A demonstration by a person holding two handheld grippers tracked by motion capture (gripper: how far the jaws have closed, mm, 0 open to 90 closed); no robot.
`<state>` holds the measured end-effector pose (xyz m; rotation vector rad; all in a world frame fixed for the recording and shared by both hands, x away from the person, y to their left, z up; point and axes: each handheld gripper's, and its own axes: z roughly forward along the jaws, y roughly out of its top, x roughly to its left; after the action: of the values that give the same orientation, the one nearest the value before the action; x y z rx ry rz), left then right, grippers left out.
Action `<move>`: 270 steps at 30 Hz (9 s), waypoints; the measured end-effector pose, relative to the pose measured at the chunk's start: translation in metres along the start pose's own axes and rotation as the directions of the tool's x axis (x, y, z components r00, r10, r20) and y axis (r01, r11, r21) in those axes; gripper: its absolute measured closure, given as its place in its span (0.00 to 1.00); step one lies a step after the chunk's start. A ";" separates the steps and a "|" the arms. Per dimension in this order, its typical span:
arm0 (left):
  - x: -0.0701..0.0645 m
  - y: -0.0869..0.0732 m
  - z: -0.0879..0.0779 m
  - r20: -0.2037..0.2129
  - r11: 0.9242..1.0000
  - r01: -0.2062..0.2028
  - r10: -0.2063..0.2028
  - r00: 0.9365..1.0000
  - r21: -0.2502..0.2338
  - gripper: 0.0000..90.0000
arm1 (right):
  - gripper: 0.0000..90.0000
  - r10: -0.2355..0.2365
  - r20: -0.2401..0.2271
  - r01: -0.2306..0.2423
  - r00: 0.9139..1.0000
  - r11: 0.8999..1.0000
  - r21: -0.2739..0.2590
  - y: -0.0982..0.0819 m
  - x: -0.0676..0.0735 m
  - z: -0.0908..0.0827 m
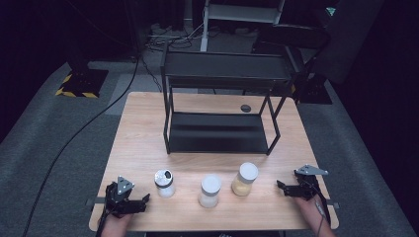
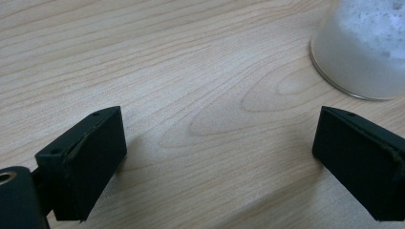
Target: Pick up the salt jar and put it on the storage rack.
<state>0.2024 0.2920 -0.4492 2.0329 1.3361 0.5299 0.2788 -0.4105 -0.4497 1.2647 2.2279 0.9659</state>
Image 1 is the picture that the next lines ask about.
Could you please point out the glass shaker with silver lid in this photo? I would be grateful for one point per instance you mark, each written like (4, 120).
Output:
(164, 184)

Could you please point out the white-lidded jar with white powder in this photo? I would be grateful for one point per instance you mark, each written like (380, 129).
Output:
(209, 192)

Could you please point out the white metal stand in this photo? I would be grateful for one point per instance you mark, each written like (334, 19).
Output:
(242, 13)

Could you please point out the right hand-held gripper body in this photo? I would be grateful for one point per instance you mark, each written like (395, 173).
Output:
(308, 186)

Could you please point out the yellow-black striped stand base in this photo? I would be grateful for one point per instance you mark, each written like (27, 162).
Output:
(82, 82)

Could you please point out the black metal shelf rack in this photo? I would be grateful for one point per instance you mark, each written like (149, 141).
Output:
(217, 135)

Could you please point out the black stand base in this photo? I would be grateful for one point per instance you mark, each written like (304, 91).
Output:
(314, 90)

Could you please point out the white-lidded jar with yellow powder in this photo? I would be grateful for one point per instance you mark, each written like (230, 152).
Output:
(243, 182)

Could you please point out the dark tilted panel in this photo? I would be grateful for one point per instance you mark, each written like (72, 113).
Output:
(349, 39)

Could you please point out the black table grommet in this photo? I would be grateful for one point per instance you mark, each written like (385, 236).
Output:
(245, 108)

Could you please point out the person's right hand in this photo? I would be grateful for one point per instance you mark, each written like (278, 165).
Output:
(311, 207)

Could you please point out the grey tape strip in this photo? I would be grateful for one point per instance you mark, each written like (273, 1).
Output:
(333, 205)
(95, 201)

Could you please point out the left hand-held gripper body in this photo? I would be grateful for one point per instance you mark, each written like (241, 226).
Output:
(119, 197)

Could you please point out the person's left hand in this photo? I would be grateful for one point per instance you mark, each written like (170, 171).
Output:
(115, 223)

